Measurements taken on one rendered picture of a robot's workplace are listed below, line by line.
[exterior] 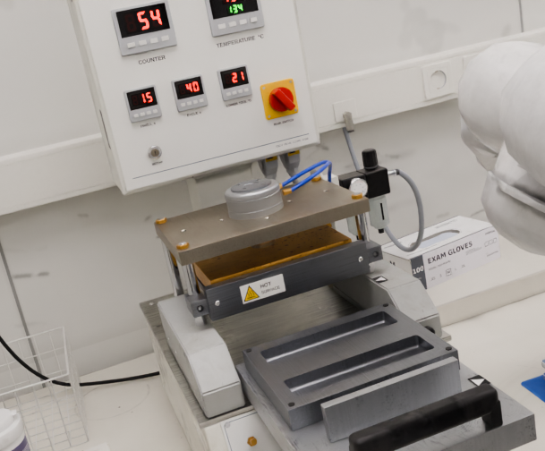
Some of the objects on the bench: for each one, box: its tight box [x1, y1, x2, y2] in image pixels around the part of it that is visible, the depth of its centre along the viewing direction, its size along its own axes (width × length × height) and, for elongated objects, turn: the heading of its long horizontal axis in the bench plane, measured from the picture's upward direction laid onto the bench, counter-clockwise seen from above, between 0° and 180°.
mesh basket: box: [0, 327, 89, 451], centre depth 130 cm, size 22×26×13 cm
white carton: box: [381, 216, 501, 290], centre depth 154 cm, size 12×23×7 cm, turn 151°
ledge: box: [426, 233, 545, 328], centre depth 162 cm, size 30×84×4 cm, turn 141°
